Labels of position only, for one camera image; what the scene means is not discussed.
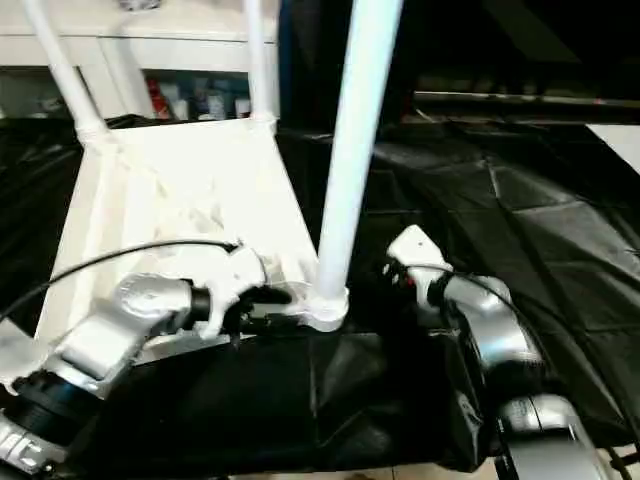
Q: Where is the dark blue panel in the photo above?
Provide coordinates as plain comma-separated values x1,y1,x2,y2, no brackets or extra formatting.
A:
277,0,297,126

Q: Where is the dark metal rail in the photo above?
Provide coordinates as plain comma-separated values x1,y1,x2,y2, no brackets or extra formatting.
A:
413,91,640,105

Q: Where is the white flat board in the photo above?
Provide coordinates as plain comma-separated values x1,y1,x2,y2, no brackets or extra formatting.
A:
584,124,640,177

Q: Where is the white plastic table top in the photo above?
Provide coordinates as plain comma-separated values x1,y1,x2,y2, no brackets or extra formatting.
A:
0,117,351,394

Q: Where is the black plastic mat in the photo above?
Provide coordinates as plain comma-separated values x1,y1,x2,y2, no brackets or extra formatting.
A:
0,117,640,474

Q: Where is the red bottle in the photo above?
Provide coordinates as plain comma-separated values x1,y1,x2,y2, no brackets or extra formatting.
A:
149,82,167,120

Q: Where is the white sideboard cabinet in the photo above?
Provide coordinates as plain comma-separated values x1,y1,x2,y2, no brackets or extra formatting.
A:
0,0,282,122

